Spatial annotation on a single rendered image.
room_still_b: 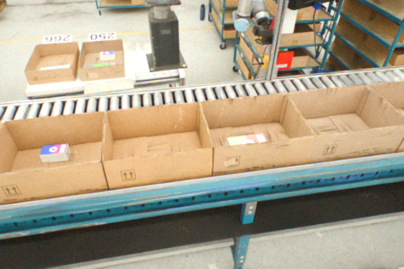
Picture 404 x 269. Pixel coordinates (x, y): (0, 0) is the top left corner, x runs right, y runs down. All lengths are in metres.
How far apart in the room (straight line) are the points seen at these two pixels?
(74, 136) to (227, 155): 0.67
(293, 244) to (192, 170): 1.16
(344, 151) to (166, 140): 0.74
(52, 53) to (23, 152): 1.17
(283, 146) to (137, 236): 0.71
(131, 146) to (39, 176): 0.39
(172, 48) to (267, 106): 0.92
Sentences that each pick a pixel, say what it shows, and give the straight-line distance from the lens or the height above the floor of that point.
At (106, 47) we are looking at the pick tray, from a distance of 2.46.
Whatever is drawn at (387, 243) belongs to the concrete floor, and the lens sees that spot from 2.43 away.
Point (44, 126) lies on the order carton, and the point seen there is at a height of 1.00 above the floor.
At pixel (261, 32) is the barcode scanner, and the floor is 1.07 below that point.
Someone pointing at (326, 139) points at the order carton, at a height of 1.03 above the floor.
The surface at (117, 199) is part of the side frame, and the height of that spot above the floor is 0.91.
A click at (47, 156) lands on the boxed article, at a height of 0.92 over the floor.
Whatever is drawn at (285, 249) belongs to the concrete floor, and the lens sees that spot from 2.17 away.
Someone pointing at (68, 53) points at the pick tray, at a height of 0.76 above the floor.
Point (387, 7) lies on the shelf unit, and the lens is 3.09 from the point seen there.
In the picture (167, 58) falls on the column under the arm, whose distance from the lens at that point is 2.18.
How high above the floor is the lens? 1.84
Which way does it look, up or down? 39 degrees down
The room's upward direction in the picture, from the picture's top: straight up
